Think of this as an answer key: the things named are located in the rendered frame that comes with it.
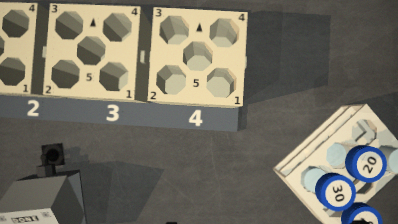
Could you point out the cream tube rack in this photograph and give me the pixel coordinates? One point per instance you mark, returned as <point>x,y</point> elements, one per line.
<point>317,157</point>

